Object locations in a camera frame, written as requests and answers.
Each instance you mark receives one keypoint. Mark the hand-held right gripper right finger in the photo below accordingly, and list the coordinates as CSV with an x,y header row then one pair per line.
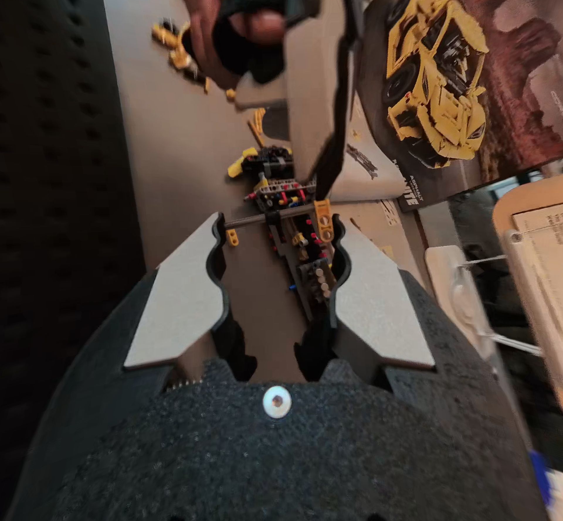
x,y
378,305

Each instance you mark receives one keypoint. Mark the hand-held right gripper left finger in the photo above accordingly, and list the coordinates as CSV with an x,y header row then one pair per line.
x,y
176,305

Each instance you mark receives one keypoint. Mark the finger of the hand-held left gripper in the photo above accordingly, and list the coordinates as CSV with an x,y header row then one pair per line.
x,y
312,90

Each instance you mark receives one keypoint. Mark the lego car chassis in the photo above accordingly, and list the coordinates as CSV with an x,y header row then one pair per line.
x,y
281,165

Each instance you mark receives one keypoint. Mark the grey lego axle black connector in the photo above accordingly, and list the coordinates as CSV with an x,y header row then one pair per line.
x,y
250,221

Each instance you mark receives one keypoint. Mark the small yellow lego piece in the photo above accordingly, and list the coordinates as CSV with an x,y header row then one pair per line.
x,y
232,237

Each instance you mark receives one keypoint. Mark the lego instruction booklet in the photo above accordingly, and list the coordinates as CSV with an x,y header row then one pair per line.
x,y
374,187

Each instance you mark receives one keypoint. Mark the pile of yellow lego pieces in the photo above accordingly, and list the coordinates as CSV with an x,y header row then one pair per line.
x,y
169,37

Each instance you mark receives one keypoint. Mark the lego set box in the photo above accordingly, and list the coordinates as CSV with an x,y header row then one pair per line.
x,y
506,90

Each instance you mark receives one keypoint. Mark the person's left hand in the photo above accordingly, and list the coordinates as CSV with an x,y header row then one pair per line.
x,y
259,26

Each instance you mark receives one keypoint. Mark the white wooden document stand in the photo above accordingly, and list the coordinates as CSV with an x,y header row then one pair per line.
x,y
444,266

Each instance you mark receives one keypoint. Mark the printed instruction sheet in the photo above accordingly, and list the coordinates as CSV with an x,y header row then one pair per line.
x,y
545,244

